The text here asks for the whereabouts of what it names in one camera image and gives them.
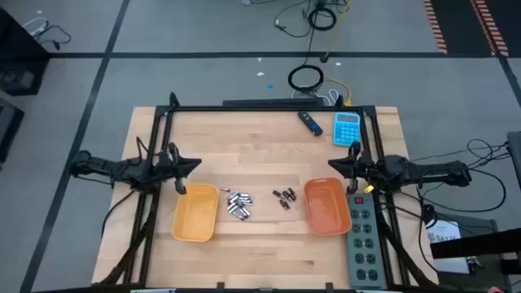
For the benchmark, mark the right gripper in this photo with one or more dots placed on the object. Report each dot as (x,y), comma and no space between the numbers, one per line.
(362,167)

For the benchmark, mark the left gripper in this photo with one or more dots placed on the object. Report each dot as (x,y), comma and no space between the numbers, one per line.
(169,167)

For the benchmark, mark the orange plastic bin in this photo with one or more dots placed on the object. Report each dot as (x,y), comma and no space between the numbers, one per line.
(327,207)

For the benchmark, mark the yellow plastic bin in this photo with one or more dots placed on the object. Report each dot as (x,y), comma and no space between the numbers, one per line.
(195,215)

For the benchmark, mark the black copper Duracell battery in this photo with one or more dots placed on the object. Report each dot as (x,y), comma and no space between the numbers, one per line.
(290,198)
(284,204)
(292,192)
(277,193)
(285,196)

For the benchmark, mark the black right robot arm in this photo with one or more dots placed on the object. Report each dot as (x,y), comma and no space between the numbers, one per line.
(427,171)

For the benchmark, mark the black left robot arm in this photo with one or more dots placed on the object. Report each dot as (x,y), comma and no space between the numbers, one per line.
(106,167)

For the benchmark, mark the blue calculator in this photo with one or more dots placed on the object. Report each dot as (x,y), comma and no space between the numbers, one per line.
(347,130)

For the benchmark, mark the black remote control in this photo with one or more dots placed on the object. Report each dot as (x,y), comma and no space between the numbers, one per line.
(310,123)

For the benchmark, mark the grey power strip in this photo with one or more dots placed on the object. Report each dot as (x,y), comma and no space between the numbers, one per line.
(364,244)

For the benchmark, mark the black keyboard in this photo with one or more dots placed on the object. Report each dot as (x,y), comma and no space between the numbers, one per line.
(272,102)

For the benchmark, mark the white paper sign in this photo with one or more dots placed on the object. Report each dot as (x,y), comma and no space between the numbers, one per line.
(443,236)

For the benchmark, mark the black desk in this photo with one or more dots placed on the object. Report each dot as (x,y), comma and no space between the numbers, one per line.
(476,244)

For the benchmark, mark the dark box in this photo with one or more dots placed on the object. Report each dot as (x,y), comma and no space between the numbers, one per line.
(8,130)

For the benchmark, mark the black cabinet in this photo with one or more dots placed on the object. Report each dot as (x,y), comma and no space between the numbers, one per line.
(20,61)

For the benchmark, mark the black aluminium table frame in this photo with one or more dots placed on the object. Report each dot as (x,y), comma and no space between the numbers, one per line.
(264,108)

